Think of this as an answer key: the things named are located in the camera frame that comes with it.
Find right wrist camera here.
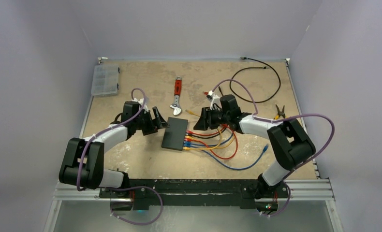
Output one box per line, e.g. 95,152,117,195
206,91,220,110

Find silver adjustable wrench red handle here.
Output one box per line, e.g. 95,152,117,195
170,76,182,116

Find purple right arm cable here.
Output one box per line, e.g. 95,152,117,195
212,78,336,219

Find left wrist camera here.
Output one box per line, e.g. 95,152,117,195
132,97,149,108

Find clear plastic organizer box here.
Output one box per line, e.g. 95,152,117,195
91,64,120,96

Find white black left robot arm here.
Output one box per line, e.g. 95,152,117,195
59,101,169,198

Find yellow black pliers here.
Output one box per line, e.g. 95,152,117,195
274,104,286,120

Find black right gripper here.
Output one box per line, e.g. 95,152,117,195
194,106,231,130

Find yellow ethernet cable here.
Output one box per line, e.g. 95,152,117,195
184,126,236,151
182,109,224,151

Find yellow ethernet cable upper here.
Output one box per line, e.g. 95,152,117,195
184,126,236,151

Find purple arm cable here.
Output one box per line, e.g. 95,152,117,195
212,78,336,219
76,88,164,227

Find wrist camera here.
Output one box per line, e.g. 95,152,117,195
206,91,220,110
132,97,149,108

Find aluminium frame rail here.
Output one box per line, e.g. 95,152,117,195
44,179,343,232

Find black network switch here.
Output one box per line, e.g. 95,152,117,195
161,117,188,151

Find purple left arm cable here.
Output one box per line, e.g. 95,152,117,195
76,88,164,227

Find blue ethernet cable lower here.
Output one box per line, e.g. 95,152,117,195
183,144,270,172

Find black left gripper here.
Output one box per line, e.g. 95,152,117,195
133,107,168,135

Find yellow ethernet cable lower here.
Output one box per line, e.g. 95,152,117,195
182,109,224,151

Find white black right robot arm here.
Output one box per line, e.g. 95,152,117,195
193,91,316,199

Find black braided cable teal plug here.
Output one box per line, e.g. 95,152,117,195
228,57,282,104

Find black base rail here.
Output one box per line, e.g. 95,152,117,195
99,179,288,211

